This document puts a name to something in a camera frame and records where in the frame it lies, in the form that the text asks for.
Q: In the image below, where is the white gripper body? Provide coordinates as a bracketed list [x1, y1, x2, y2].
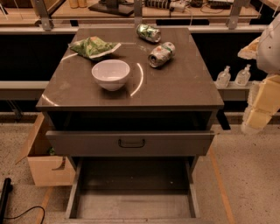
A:
[248, 73, 280, 116]

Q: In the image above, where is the open lower drawer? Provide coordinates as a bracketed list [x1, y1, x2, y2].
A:
[61, 158, 213, 224]

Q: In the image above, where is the power strip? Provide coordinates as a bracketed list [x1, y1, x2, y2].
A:
[170, 0, 186, 13]

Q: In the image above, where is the black cable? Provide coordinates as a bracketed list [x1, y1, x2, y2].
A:
[3, 206, 46, 224]

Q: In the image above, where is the left clear sanitizer bottle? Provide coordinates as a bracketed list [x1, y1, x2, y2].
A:
[216, 66, 231, 88]

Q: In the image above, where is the black drawer handle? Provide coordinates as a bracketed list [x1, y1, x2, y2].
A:
[118, 139, 146, 149]

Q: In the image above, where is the green soda can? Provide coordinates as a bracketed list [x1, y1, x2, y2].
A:
[136, 24, 161, 43]

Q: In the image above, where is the black monitor base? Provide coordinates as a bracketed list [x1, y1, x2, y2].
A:
[88, 0, 134, 17]

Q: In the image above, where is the right clear sanitizer bottle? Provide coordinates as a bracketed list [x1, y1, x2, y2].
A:
[234, 64, 251, 87]

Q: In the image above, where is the cardboard box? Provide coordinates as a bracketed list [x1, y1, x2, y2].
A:
[16, 114, 75, 186]

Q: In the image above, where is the grey drawer cabinet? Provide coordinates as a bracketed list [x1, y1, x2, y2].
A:
[35, 26, 225, 165]

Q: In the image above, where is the upper grey drawer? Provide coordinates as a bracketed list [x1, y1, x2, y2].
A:
[45, 130, 214, 158]

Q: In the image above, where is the clear sanitizer bottle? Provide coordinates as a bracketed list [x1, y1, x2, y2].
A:
[234, 64, 251, 87]
[216, 66, 231, 88]

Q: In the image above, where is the black cylindrical object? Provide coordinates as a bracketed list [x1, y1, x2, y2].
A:
[0, 178, 12, 224]

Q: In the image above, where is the white bowl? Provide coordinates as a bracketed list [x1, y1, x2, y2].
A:
[92, 59, 130, 91]

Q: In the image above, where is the green chip bag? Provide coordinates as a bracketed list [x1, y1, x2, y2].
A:
[69, 36, 122, 60]

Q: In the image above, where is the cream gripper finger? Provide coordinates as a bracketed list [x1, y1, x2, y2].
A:
[237, 38, 260, 60]
[241, 106, 271, 135]

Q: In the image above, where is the crushed 7up can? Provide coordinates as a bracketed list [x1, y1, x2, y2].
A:
[148, 42, 176, 68]

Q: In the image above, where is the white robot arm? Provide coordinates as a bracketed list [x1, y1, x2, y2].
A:
[238, 13, 280, 134]

